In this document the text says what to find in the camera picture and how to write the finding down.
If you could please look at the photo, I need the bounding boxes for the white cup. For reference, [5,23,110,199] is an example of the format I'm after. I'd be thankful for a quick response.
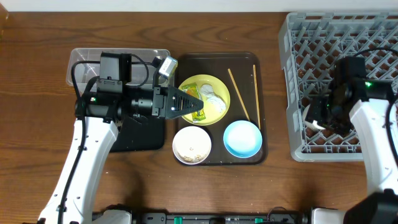
[302,105,325,131]

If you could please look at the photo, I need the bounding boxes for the light blue bowl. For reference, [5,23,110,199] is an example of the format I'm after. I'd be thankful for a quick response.
[223,120,262,159]

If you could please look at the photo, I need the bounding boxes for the right wooden chopstick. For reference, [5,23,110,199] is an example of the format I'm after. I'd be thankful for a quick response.
[252,64,261,130]

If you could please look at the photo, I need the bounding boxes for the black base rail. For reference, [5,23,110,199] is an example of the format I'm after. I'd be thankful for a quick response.
[106,204,311,224]

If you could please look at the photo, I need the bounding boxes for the clear plastic waste bin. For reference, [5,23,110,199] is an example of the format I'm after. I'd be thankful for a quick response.
[66,48,170,93]

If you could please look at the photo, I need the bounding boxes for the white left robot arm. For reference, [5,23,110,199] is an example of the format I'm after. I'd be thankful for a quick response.
[37,52,203,224]

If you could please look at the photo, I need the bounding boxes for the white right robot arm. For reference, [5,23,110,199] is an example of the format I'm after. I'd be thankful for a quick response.
[303,57,397,223]

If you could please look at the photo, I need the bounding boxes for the dark brown serving tray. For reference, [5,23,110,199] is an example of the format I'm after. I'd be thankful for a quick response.
[175,52,268,166]

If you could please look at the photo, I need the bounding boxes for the yellow plate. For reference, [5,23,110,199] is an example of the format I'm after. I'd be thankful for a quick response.
[179,74,231,126]

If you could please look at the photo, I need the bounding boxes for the black waste tray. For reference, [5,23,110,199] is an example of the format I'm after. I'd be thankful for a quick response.
[110,116,165,152]

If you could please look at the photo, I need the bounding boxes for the wooden chopstick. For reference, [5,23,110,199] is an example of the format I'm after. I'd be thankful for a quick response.
[228,68,250,121]
[252,64,261,130]

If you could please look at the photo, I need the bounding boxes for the left wooden chopstick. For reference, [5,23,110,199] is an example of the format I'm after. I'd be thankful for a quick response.
[228,68,250,121]

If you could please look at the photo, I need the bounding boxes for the grey dishwasher rack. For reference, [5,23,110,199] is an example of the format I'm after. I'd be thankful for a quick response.
[279,11,397,162]

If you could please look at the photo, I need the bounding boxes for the green snack wrapper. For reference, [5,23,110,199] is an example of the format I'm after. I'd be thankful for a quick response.
[181,83,206,123]

